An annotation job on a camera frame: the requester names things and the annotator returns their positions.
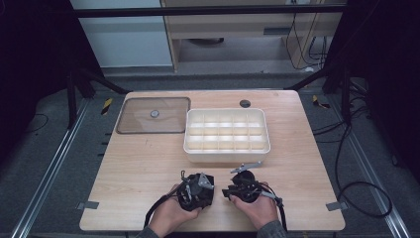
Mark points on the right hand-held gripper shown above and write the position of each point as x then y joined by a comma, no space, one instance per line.
244,186

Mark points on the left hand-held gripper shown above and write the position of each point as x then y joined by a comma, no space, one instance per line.
196,195

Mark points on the white compartment organizer box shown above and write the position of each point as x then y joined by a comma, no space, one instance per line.
228,156

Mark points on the person's right hand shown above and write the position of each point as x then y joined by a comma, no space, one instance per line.
262,211

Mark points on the person's left hand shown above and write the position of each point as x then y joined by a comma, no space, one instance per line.
170,214

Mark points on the transparent plastic lid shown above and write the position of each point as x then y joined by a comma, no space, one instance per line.
138,120

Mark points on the grey tape piece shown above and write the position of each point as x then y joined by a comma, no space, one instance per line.
336,206
88,205

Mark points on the yellow black tape strip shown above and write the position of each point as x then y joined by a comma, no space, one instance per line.
106,106
319,103

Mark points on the black metal stand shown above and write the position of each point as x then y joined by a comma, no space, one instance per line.
346,99
71,99

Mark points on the wooden background desk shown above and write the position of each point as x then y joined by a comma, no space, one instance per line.
231,28

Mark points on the white cabinet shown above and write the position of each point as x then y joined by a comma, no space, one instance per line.
125,43

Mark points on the black curtain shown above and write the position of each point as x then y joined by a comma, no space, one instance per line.
389,66
33,66

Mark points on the aluminium floor rail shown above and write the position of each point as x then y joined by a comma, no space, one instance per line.
369,172
46,178

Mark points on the black horizontal frame bar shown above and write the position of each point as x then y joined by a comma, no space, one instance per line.
198,11

